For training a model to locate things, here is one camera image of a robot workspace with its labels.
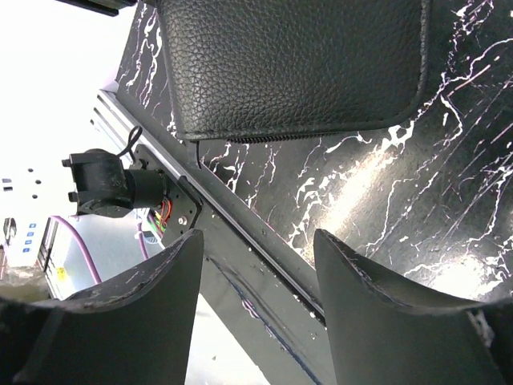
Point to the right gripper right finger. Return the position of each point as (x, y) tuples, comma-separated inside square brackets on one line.
[(387, 329)]

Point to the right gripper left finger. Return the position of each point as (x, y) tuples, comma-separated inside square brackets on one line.
[(134, 328)]

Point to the black zip tool case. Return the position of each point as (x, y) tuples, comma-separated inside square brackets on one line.
[(251, 71)]

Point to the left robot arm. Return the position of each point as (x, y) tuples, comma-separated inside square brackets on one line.
[(112, 185)]

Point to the aluminium rail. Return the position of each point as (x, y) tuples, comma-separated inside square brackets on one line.
[(120, 116)]

